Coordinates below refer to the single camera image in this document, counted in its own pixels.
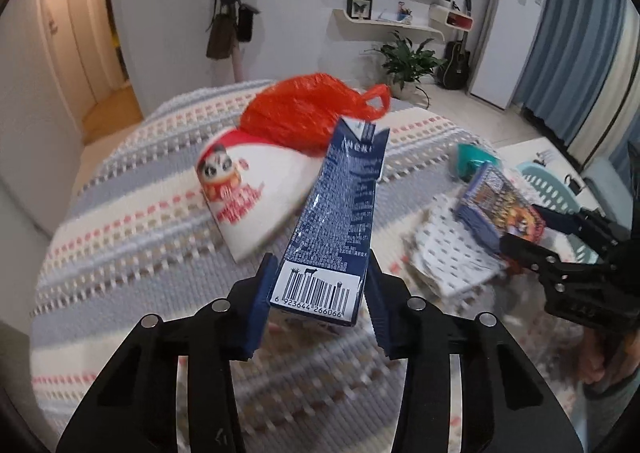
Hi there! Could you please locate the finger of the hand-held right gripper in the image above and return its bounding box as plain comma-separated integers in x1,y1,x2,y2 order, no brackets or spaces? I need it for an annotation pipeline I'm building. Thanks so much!
530,203,630,255
497,234,609,295

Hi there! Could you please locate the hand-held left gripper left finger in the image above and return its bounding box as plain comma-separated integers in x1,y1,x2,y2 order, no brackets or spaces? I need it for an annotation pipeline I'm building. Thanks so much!
56,253,279,453

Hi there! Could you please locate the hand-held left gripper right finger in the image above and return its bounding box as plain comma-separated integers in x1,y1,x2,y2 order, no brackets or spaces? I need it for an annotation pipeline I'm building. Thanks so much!
366,249,585,453

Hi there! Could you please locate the light blue plastic basket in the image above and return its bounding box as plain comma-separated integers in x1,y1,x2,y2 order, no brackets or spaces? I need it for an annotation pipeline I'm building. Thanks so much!
515,162,601,264

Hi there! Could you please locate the colourful snack packet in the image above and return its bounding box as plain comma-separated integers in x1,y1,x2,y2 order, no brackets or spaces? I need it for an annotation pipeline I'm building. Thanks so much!
452,162,548,259

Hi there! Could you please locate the blue milk carton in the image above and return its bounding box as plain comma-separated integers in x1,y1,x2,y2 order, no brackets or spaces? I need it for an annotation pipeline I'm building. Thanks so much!
269,115,391,328

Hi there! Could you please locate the person's right forearm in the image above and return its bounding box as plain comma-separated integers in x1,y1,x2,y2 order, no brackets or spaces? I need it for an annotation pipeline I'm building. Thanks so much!
584,378,640,453

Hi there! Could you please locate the person's right hand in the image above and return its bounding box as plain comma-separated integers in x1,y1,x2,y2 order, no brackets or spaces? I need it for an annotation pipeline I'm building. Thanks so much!
579,328,613,391

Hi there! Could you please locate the teal ottoman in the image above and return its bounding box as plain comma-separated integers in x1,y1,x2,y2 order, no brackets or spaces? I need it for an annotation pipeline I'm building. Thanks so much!
582,158,632,214

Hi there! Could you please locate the white patterned packet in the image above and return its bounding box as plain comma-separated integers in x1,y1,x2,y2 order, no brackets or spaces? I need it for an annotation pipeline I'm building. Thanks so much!
402,193,506,301

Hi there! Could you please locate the teal packet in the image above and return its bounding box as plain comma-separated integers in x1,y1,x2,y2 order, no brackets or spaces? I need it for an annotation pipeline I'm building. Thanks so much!
450,143,503,181

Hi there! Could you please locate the white panda print bag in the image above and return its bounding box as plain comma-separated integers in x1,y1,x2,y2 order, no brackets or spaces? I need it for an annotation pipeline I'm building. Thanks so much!
194,129,326,263

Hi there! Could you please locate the blue and white curtain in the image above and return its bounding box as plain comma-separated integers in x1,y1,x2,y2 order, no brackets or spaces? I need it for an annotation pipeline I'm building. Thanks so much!
512,0,640,168

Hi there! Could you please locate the red plastic bag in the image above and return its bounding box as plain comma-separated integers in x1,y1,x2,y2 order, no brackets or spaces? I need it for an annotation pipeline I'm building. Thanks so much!
239,73,392,156

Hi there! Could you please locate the white refrigerator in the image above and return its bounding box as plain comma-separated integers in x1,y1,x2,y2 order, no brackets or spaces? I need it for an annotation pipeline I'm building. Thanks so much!
467,0,552,110

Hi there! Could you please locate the black guitar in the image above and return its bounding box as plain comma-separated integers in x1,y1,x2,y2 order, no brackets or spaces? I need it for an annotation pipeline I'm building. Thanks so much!
437,30,472,88

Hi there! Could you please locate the potted green plant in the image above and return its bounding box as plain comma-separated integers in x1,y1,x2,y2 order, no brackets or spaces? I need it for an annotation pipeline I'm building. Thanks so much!
367,30,448,101

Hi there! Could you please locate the white curved low shelf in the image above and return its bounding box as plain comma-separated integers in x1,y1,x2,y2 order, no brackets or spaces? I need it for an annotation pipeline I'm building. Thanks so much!
330,8,446,41

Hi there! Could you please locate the brown bag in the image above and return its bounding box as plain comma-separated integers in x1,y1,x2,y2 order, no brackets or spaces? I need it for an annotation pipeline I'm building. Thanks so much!
206,8,236,60

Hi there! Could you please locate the black bag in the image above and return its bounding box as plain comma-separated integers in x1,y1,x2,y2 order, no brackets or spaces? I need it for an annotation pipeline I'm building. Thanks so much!
236,3,261,42

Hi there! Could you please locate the wooden door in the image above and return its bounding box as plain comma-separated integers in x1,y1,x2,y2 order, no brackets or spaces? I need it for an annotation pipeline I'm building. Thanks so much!
67,0,123,98

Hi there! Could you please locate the white red wall box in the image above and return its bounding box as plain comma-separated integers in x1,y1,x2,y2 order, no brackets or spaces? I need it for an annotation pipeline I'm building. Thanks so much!
429,3,475,34

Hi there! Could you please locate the butterfly picture frame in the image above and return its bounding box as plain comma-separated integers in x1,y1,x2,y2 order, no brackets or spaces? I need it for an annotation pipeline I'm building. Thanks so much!
347,0,375,21

